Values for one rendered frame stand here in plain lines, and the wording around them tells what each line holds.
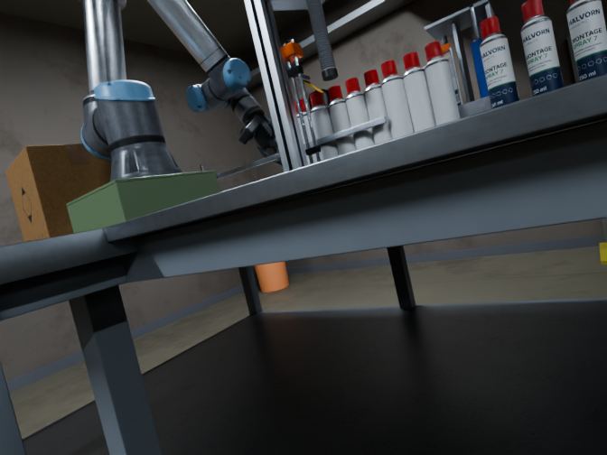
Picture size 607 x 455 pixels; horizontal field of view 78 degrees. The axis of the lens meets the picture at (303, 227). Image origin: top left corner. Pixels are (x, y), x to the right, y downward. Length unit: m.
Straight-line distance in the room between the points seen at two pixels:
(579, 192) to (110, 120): 0.81
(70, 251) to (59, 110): 3.39
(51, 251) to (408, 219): 0.40
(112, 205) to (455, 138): 0.61
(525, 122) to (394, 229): 0.13
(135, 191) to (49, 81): 3.26
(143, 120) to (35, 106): 2.98
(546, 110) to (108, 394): 0.70
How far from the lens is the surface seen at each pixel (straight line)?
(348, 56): 4.27
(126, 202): 0.73
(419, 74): 0.95
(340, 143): 1.00
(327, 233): 0.35
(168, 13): 1.09
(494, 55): 0.91
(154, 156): 0.86
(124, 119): 0.88
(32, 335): 3.53
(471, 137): 0.26
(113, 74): 1.08
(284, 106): 0.92
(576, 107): 0.26
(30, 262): 0.52
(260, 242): 0.40
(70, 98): 3.97
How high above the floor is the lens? 0.80
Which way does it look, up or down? 3 degrees down
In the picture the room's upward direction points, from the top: 13 degrees counter-clockwise
